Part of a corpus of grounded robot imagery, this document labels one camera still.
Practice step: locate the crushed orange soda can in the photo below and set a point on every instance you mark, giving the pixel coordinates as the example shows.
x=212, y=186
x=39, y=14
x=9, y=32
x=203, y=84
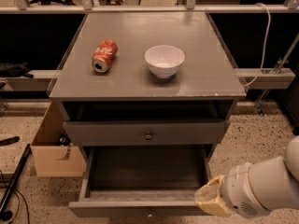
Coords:
x=104, y=55

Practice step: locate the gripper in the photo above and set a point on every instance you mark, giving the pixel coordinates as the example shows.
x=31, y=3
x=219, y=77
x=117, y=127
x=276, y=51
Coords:
x=239, y=191

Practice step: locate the grey drawer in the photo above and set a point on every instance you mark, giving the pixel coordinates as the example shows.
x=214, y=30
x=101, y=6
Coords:
x=132, y=133
x=145, y=181

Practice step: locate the round drawer knob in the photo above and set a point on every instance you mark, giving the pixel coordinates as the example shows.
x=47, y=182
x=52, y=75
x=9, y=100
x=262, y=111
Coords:
x=148, y=136

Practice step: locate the white bowl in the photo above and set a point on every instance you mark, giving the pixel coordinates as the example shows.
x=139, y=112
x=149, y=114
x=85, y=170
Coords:
x=164, y=60

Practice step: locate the black bag on ledge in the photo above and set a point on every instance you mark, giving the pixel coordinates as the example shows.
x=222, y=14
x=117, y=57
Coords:
x=14, y=70

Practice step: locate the grey middle drawer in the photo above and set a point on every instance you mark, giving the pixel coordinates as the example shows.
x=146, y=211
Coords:
x=132, y=133

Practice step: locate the grey wooden drawer cabinet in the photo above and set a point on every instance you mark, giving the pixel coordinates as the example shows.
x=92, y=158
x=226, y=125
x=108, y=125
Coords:
x=205, y=87

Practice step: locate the cardboard box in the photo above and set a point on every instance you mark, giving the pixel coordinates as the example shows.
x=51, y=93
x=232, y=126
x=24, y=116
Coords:
x=51, y=157

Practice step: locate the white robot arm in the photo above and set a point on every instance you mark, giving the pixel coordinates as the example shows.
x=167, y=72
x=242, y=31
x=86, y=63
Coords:
x=254, y=190

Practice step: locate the grey bottom drawer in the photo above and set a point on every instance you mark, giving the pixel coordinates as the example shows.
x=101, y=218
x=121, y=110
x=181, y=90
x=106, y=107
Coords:
x=145, y=181

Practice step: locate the metal railing frame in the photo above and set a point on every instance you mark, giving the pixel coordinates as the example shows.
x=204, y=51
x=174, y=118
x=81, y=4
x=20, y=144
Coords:
x=209, y=6

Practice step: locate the black pole on floor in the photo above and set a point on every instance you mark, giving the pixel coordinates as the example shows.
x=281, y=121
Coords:
x=11, y=184

